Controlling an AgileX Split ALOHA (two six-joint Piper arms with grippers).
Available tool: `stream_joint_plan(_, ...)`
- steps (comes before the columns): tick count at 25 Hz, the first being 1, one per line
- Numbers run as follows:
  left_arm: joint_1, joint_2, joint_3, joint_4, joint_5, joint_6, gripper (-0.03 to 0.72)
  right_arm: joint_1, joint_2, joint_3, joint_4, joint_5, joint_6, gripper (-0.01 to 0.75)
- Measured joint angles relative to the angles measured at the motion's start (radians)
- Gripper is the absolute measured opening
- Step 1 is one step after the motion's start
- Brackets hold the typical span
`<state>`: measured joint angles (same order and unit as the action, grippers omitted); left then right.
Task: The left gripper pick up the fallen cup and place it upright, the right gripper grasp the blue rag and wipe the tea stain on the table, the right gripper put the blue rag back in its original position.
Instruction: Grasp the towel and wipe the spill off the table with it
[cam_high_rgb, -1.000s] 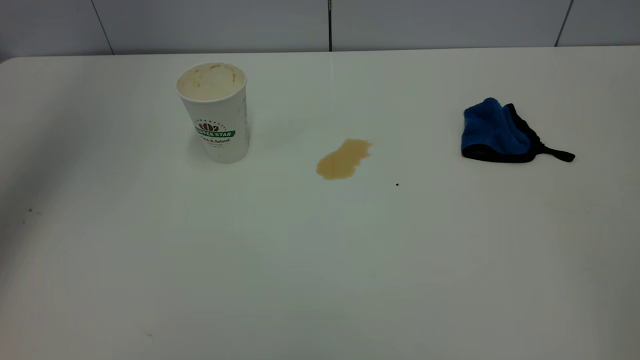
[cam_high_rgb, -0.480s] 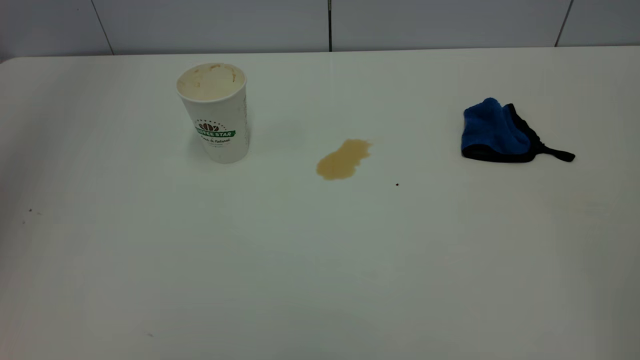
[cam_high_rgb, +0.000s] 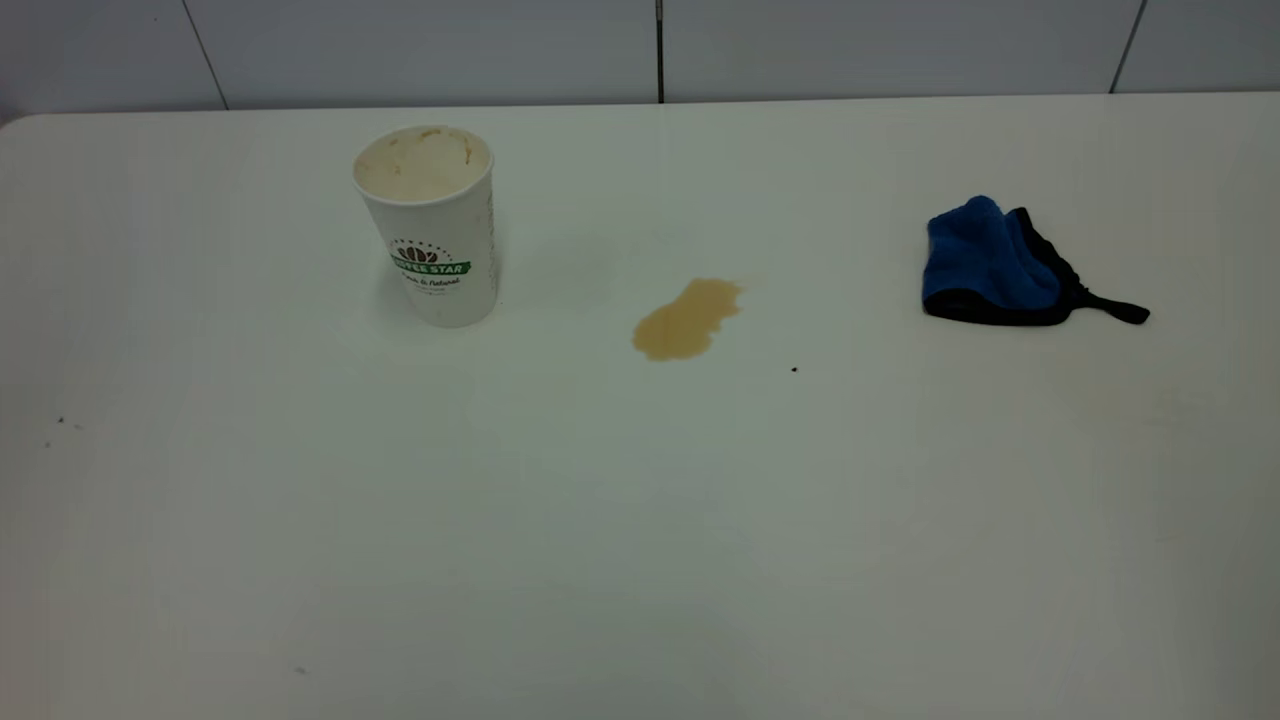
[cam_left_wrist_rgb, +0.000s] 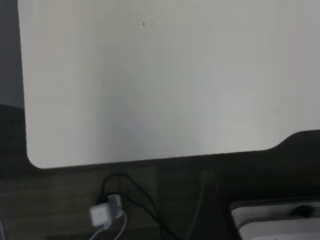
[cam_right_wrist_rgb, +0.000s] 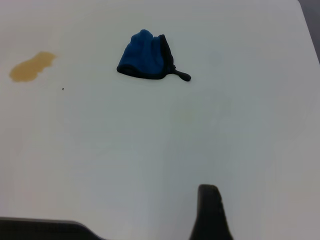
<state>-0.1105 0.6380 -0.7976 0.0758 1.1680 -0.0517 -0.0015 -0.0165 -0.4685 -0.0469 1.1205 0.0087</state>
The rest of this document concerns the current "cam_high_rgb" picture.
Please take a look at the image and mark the white paper cup green logo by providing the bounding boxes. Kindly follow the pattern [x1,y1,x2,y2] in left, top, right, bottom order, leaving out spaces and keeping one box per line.
[351,124,500,329]

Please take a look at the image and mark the blue and black cloth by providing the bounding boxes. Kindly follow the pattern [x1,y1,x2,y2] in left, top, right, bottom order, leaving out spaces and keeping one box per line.
[921,195,1152,328]

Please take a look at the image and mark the brown coffee spill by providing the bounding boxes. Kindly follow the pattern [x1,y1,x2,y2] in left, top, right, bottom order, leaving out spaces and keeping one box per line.
[631,277,744,363]

